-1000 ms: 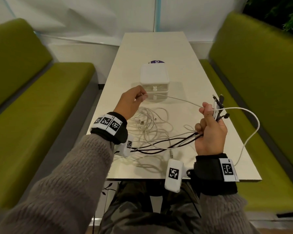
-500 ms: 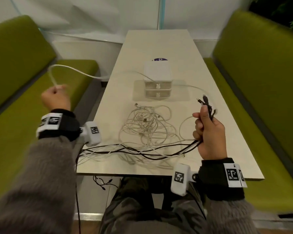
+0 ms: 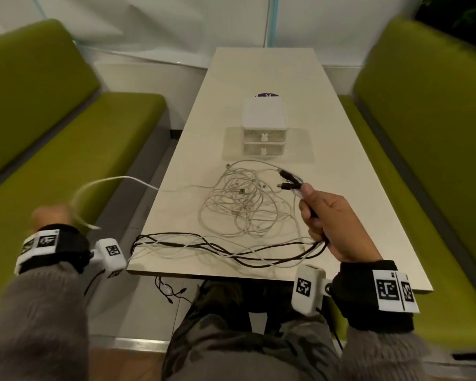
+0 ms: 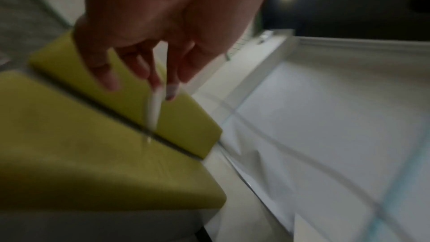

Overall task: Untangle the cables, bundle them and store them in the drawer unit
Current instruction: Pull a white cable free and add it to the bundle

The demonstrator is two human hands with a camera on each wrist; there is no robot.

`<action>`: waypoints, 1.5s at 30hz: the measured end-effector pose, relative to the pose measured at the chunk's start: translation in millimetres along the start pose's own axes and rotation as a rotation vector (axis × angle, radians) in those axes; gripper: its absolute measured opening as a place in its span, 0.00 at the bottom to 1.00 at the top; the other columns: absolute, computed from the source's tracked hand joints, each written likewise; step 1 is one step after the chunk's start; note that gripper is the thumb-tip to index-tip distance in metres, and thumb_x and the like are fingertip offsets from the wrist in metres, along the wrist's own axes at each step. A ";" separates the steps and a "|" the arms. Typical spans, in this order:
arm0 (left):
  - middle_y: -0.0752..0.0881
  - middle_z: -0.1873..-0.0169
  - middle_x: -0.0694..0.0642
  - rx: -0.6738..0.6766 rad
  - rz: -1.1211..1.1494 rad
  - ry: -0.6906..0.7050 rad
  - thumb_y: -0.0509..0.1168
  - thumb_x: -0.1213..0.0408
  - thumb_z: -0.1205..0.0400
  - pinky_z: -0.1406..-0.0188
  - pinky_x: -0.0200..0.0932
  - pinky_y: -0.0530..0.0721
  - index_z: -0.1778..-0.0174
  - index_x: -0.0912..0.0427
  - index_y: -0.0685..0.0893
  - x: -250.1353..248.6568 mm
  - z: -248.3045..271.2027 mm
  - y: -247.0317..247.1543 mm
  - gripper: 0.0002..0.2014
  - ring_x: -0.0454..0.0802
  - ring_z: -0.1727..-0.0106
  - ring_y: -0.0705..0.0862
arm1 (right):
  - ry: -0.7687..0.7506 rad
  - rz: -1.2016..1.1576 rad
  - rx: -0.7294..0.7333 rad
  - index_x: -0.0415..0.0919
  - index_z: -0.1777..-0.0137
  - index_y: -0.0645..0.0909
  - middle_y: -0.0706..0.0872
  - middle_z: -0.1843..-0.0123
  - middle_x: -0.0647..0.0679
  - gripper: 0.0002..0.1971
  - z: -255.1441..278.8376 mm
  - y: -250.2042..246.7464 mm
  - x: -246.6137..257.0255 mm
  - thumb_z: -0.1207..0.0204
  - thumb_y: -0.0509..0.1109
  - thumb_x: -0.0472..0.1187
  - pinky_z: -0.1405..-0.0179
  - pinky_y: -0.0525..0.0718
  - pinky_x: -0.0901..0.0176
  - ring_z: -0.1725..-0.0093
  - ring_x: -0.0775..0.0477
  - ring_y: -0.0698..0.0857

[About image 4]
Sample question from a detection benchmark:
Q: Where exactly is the person's left hand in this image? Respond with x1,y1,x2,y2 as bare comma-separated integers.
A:
73,0,278,102

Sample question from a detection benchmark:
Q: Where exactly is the small white device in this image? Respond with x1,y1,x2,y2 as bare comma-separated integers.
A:
256,30,275,44

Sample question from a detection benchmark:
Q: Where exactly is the green bench sofa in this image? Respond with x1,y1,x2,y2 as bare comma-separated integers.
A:
0,29,228,242

